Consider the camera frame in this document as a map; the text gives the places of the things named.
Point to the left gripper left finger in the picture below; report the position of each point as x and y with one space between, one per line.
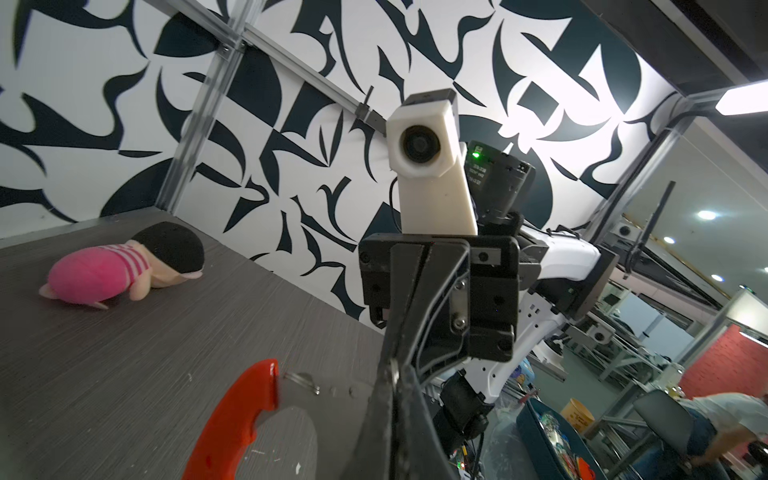
373 457

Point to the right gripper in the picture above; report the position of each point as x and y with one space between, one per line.
443 299

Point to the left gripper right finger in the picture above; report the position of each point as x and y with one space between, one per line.
416 447

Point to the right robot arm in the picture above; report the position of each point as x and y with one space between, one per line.
568 275

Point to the blue bin of items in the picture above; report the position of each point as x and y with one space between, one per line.
556 449

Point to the pink plush doll black hair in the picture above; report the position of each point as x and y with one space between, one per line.
162 255

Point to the person in background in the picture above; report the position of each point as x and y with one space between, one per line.
721 423

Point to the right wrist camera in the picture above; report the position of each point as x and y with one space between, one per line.
425 151

